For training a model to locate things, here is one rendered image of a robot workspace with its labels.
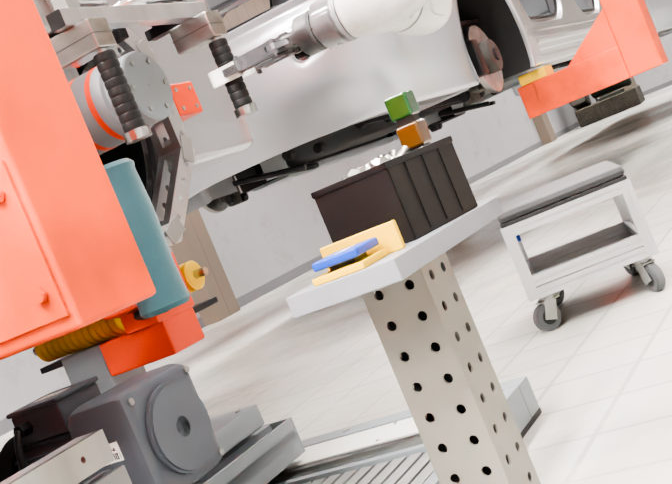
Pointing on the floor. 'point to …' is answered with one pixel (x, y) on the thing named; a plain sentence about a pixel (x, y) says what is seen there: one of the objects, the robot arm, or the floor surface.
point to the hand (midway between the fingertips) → (231, 73)
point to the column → (449, 379)
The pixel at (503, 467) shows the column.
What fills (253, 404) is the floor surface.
